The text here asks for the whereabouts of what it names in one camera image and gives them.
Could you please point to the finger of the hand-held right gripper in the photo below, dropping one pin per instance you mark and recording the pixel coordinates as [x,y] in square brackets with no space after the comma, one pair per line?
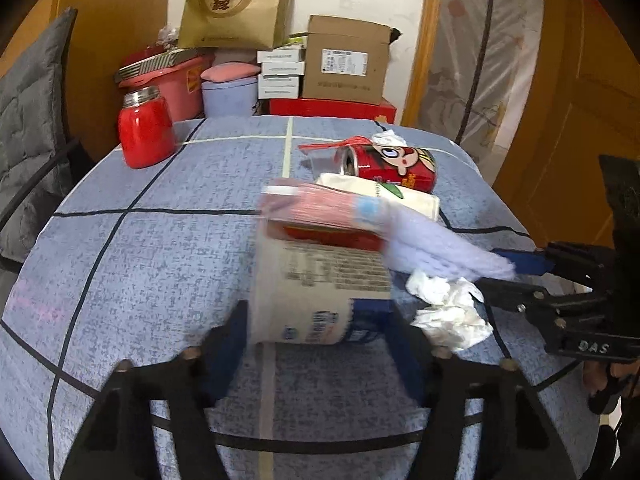
[510,296]
[525,261]

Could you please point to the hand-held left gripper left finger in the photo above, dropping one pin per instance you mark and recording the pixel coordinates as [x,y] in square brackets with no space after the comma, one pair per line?
[220,365]

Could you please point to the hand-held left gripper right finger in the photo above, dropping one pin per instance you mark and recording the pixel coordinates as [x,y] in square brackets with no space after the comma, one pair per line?
[411,362]

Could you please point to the white tissue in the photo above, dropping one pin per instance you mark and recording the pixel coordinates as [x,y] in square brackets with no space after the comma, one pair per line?
[452,310]
[389,137]

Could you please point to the white printed paper cup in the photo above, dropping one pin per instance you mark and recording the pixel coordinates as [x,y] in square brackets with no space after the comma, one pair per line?
[310,290]

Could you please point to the person's right hand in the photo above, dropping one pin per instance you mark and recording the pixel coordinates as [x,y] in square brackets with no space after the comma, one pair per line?
[595,377]

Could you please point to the blue checked blanket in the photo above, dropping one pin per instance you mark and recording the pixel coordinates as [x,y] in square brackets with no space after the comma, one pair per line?
[165,260]

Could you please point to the white tissue packet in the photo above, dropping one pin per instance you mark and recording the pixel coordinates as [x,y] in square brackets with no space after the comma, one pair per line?
[390,197]

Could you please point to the red cartoon drink can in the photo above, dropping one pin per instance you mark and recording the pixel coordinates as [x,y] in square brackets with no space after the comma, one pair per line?
[395,162]

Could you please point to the wooden door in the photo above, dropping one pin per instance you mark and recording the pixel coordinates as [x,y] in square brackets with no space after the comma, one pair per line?
[575,85]

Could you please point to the plastic-wrapped mattress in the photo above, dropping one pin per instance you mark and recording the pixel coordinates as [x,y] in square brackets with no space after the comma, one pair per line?
[485,50]

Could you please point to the red gift box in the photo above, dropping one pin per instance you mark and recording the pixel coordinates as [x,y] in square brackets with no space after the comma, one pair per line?
[332,109]

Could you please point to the red jar with metal lid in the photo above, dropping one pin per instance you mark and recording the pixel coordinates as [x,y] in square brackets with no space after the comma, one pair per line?
[146,130]

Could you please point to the lavender round container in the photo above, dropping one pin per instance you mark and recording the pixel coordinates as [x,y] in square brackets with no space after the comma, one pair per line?
[229,97]

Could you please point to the brown cardboard box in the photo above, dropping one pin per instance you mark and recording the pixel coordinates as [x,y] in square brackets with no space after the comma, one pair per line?
[345,60]

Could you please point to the pink plastic bin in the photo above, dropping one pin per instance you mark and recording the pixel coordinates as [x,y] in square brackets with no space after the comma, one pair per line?
[180,95]

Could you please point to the small white box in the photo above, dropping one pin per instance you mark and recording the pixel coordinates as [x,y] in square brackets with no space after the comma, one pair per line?
[278,91]
[281,54]
[282,68]
[280,80]

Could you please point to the pink cushion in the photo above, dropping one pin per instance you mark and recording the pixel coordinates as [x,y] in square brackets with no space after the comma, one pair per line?
[230,72]

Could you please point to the grey quilted cushion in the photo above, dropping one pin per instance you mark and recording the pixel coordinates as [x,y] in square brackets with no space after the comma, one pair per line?
[35,125]

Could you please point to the grey striped flat box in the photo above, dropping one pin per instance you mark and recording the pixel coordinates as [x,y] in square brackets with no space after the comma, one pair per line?
[155,64]

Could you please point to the green plastic packaging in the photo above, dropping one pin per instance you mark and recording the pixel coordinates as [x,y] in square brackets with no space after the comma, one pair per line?
[298,39]

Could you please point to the crumpled clear plastic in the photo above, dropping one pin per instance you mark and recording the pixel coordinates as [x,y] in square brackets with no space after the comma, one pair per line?
[169,35]

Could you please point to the brown paper bag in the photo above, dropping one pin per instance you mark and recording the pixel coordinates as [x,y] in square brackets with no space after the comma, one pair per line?
[235,5]

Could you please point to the wooden wardrobe panel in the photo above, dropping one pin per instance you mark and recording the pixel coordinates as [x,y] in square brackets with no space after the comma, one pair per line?
[125,5]

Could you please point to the wooden door frame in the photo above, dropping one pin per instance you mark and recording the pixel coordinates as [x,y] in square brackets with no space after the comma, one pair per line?
[425,35]

